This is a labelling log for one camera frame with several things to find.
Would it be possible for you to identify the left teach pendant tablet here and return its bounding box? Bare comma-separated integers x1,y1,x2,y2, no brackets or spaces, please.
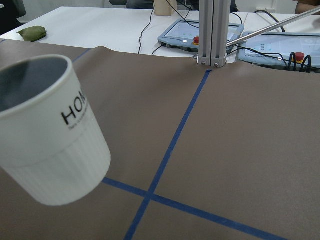
157,19,245,53

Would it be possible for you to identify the right teach pendant tablet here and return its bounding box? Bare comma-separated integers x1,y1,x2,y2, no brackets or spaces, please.
236,32,320,73

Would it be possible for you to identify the aluminium frame post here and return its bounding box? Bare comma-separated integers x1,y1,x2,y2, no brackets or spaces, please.
197,0,231,68

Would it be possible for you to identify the teach pendant tablet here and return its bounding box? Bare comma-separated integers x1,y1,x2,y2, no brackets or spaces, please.
157,19,245,53
236,32,320,73

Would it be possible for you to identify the wooden block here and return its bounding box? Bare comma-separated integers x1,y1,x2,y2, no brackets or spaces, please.
154,0,172,17

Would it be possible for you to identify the brown table mat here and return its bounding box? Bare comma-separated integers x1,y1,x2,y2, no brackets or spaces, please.
0,40,320,240

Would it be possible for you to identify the green bean bag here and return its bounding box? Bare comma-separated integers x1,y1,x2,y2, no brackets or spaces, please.
18,26,47,42

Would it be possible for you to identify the white ribbed plastic mug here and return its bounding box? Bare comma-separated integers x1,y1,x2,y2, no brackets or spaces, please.
0,54,111,206

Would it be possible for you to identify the silver metal rod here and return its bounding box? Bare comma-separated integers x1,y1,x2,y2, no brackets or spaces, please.
226,6,320,48

